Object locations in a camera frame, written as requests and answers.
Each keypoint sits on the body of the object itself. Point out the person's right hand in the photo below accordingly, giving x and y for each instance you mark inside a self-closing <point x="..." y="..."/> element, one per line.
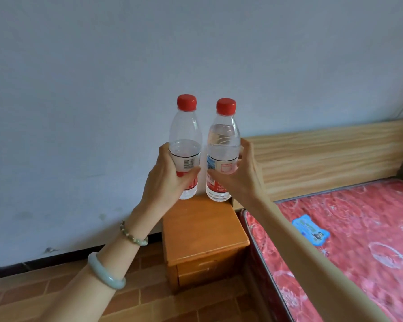
<point x="245" y="184"/>

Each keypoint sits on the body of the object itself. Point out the pale jade bangle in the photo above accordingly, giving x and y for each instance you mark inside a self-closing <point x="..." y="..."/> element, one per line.
<point x="104" y="275"/>

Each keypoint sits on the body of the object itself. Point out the person's left forearm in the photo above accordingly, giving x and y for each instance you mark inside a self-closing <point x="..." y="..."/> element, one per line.
<point x="77" y="298"/>

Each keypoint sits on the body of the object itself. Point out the wooden nightstand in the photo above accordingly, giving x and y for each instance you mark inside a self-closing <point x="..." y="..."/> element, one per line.
<point x="201" y="231"/>

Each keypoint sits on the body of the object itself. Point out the light wooden headboard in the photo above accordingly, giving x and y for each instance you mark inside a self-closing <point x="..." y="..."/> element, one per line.
<point x="322" y="157"/>

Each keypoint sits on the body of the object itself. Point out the person's right thumb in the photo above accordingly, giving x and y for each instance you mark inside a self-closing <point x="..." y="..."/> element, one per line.
<point x="221" y="177"/>

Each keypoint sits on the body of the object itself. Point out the person's left hand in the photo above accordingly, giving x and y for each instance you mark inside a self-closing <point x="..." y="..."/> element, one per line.
<point x="161" y="184"/>

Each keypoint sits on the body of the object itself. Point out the blue mattress label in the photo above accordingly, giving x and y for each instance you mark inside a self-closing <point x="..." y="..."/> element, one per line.
<point x="310" y="230"/>

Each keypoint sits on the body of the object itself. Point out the person's right forearm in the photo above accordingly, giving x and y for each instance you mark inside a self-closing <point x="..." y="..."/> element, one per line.
<point x="305" y="258"/>

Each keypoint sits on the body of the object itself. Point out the half-empty water bottle red cap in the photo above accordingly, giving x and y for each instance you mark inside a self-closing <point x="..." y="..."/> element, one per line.
<point x="184" y="130"/>

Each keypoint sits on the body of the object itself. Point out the red floral mattress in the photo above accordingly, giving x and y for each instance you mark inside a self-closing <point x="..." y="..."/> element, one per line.
<point x="356" y="244"/>

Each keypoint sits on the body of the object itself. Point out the wooden nightstand drawer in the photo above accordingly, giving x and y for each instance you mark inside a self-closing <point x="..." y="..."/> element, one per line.
<point x="208" y="268"/>

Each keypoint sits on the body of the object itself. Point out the person's left thumb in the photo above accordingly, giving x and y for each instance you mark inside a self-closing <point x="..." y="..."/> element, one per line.
<point x="189" y="179"/>

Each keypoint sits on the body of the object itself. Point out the black baseboard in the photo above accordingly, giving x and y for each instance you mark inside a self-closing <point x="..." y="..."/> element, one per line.
<point x="20" y="266"/>

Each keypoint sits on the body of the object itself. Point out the fuller water bottle red cap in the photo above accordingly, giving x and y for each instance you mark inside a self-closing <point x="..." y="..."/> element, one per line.
<point x="223" y="137"/>

